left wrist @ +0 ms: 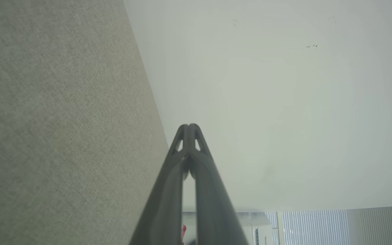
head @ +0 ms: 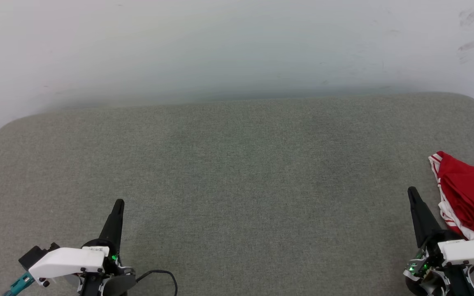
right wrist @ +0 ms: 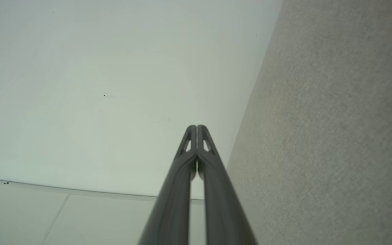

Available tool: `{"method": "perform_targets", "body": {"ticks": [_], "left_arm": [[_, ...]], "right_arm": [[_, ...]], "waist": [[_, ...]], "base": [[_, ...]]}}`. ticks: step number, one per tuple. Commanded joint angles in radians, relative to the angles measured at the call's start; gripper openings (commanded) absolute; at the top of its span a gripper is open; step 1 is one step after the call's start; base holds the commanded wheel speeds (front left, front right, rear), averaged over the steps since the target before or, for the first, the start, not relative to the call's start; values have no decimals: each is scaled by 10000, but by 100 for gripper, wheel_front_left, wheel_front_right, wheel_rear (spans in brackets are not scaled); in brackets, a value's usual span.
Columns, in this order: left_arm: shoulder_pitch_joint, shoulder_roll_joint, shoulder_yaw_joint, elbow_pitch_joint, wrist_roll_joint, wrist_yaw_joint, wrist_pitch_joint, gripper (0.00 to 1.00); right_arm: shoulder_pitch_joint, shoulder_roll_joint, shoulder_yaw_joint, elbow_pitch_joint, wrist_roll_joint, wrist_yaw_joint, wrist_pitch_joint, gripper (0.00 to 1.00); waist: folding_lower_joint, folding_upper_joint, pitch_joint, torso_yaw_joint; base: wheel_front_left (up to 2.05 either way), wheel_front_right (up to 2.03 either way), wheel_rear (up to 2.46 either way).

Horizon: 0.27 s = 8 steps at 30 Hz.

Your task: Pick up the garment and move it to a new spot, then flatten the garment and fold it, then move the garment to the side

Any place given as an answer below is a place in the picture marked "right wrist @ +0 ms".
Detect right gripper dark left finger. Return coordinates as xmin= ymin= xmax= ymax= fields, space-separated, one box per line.
xmin=138 ymin=125 xmax=197 ymax=245

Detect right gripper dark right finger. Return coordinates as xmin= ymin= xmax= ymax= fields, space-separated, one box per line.
xmin=198 ymin=125 xmax=258 ymax=245

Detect grey fabric sofa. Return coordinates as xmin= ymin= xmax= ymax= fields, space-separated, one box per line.
xmin=226 ymin=0 xmax=392 ymax=245

